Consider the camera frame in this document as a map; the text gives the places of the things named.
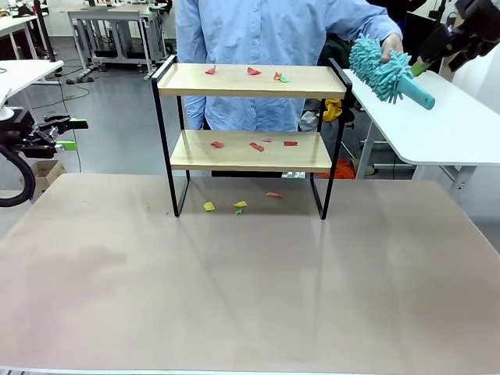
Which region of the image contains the white desk with dark panel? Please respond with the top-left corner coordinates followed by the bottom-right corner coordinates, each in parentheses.
top-left (0, 13), bottom-right (42, 62)

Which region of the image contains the person in blue shirt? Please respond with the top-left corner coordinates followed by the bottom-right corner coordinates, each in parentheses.
top-left (175, 0), bottom-right (391, 133)

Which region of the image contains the black monitor panel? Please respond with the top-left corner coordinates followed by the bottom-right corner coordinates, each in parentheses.
top-left (404, 10), bottom-right (450, 73)

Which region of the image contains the cardboard box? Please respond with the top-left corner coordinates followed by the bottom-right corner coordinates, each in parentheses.
top-left (21, 159), bottom-right (66, 193)

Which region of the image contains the person's left hand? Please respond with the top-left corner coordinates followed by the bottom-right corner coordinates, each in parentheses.
top-left (380, 33), bottom-right (404, 63)

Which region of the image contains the teal microfiber duster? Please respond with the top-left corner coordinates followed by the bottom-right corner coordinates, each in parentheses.
top-left (348, 33), bottom-right (436, 111)

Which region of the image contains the black pole stand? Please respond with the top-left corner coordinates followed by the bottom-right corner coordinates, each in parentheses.
top-left (33, 0), bottom-right (58, 64)

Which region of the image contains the two-tier wooden black-framed shelf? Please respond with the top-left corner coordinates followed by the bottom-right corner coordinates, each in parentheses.
top-left (150, 54), bottom-right (353, 220)

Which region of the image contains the white table with rounded corner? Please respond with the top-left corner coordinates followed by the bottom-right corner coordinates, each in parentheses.
top-left (0, 59), bottom-right (65, 110)

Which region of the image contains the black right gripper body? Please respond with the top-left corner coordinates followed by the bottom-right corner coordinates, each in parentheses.
top-left (448, 0), bottom-right (500, 55)

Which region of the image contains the dark green jacket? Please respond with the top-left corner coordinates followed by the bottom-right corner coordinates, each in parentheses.
top-left (323, 34), bottom-right (355, 70)

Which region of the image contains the orange cloth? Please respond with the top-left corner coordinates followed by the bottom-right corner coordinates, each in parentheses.
top-left (334, 157), bottom-right (357, 180)

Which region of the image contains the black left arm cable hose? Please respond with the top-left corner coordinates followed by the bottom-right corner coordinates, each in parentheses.
top-left (0, 146), bottom-right (37, 208)

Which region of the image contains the large white side table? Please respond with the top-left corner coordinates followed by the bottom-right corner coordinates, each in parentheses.
top-left (341, 68), bottom-right (500, 200)

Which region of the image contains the grey metal desk frame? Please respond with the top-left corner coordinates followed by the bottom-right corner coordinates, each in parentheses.
top-left (66, 5), bottom-right (165, 81)

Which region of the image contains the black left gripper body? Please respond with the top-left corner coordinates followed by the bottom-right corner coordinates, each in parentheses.
top-left (0, 110), bottom-right (38, 159)

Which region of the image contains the person's left forearm blue sleeve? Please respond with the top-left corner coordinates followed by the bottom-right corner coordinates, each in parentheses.
top-left (343, 0), bottom-right (403, 43)

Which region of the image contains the yellow cloth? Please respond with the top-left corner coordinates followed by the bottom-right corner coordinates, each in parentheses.
top-left (323, 98), bottom-right (344, 123)

